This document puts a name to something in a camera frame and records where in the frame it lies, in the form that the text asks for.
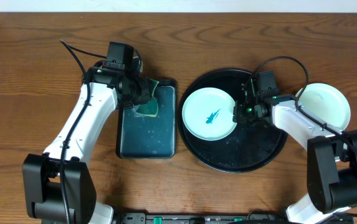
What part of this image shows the green yellow scrub sponge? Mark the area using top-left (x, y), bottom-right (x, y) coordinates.
top-left (135, 79), bottom-right (159, 118)

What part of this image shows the pale green plate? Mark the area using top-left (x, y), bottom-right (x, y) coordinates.
top-left (299, 83), bottom-right (351, 129)
top-left (182, 87), bottom-right (237, 141)

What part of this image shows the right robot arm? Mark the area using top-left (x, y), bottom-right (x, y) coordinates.
top-left (233, 79), bottom-right (357, 223)

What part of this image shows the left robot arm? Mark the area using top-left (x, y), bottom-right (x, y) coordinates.
top-left (22, 57), bottom-right (151, 223)

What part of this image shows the round black serving tray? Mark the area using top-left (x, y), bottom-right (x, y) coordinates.
top-left (176, 68), bottom-right (288, 173)

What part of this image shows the black rectangular water tray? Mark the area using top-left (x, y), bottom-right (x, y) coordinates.
top-left (116, 80), bottom-right (176, 159)

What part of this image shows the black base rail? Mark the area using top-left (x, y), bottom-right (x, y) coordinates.
top-left (112, 212), bottom-right (353, 224)

